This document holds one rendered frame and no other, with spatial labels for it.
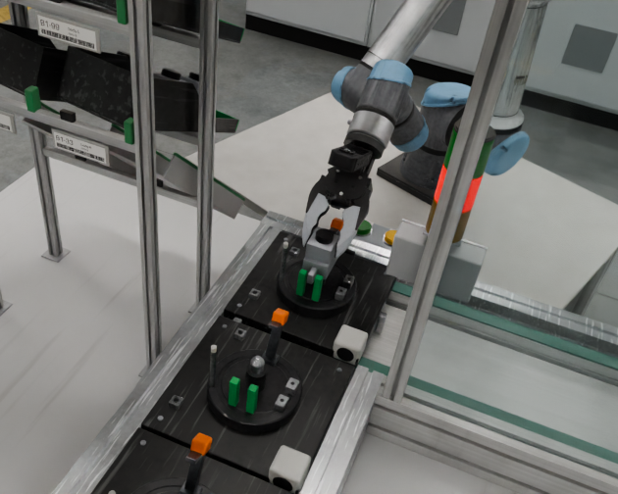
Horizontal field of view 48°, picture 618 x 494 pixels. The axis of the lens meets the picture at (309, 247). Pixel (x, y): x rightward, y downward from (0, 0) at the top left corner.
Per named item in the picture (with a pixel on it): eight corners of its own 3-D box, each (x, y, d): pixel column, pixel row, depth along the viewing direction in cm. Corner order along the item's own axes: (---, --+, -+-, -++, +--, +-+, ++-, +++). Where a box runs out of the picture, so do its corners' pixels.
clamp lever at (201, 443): (187, 480, 89) (198, 430, 87) (201, 486, 89) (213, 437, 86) (174, 497, 86) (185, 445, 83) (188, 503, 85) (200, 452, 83)
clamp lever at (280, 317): (266, 351, 107) (278, 307, 105) (278, 355, 107) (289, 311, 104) (257, 360, 104) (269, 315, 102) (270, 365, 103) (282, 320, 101)
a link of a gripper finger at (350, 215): (354, 267, 120) (362, 215, 122) (352, 258, 114) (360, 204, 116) (336, 264, 120) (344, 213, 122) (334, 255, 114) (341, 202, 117)
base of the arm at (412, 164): (429, 149, 181) (437, 116, 175) (472, 178, 173) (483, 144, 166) (386, 165, 173) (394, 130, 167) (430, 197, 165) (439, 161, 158)
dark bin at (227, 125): (175, 107, 123) (186, 66, 121) (235, 133, 119) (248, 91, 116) (56, 97, 98) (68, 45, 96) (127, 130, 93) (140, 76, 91)
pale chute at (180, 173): (180, 193, 137) (190, 172, 137) (234, 220, 133) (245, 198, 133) (99, 147, 111) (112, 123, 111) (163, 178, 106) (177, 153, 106)
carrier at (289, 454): (219, 322, 117) (221, 267, 109) (353, 373, 112) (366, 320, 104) (140, 432, 99) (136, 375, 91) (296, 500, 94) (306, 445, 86)
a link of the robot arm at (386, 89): (423, 83, 127) (407, 56, 120) (402, 136, 124) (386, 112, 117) (385, 79, 131) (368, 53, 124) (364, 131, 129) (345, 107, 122)
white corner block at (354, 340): (339, 339, 117) (342, 322, 115) (365, 348, 116) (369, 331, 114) (330, 358, 114) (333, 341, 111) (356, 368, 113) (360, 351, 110)
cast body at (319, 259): (314, 250, 122) (319, 219, 118) (337, 258, 122) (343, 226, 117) (296, 279, 116) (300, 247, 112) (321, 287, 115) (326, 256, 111)
